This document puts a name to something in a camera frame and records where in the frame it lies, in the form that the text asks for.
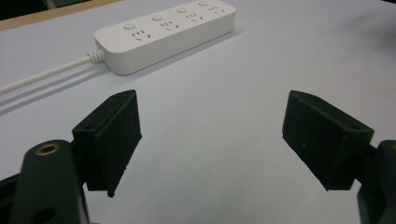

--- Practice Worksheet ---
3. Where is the white power strip cable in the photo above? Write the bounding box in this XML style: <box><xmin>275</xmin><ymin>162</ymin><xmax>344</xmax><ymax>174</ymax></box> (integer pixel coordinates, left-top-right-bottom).
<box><xmin>0</xmin><ymin>49</ymin><xmax>106</xmax><ymax>96</ymax></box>

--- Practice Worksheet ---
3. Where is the white power strip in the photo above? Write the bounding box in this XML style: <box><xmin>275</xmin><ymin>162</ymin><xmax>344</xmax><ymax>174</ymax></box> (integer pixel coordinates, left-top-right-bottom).
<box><xmin>93</xmin><ymin>0</ymin><xmax>236</xmax><ymax>76</ymax></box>

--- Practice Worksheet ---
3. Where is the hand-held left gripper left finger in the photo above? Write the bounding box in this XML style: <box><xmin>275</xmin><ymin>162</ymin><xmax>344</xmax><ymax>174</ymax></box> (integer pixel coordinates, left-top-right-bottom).
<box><xmin>71</xmin><ymin>89</ymin><xmax>143</xmax><ymax>199</ymax></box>

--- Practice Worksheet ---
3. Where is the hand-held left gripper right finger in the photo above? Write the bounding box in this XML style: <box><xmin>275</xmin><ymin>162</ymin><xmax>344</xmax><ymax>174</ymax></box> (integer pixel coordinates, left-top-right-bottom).
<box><xmin>281</xmin><ymin>90</ymin><xmax>375</xmax><ymax>191</ymax></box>

